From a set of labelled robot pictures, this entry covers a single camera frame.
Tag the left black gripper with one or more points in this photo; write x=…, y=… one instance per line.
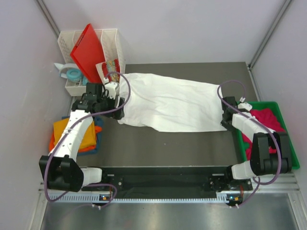
x=114, y=114

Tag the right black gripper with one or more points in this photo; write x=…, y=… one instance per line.
x=227, y=126

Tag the white t shirt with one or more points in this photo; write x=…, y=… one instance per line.
x=170, y=105

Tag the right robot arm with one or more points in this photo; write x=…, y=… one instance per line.
x=270, y=149

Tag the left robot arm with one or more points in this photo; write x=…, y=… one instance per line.
x=59, y=169

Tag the pink t shirt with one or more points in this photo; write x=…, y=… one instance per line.
x=266, y=117

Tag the red patterned booklet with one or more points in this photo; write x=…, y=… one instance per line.
x=104, y=68

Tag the light blue headphones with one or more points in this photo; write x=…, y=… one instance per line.
x=71, y=71

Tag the red plastic folder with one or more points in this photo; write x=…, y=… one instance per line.
x=87, y=52

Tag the white file organizer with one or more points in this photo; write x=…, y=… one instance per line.
x=112, y=49

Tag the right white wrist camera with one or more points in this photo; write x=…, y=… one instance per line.
x=244, y=105

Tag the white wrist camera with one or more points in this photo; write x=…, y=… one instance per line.
x=112, y=90
x=244, y=105

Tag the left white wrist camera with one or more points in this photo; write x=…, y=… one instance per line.
x=112, y=90

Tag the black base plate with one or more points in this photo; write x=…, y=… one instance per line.
x=204, y=177

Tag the white cable duct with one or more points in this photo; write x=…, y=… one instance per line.
x=101, y=198

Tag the aluminium frame rail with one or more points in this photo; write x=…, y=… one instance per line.
x=273, y=26

